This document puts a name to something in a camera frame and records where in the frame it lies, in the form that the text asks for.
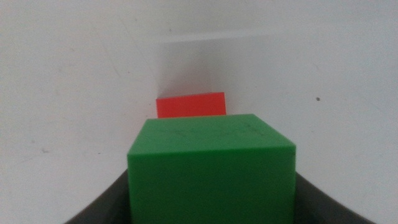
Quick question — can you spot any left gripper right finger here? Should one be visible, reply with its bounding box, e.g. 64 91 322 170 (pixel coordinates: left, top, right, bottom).
294 172 377 224

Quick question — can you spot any green cube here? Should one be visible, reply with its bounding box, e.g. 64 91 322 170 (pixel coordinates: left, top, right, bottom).
126 113 297 224

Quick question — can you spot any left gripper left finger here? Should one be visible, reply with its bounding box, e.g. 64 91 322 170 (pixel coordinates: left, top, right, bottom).
63 169 133 224

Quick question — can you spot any red cube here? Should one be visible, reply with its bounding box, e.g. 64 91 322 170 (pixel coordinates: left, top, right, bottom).
155 91 227 119

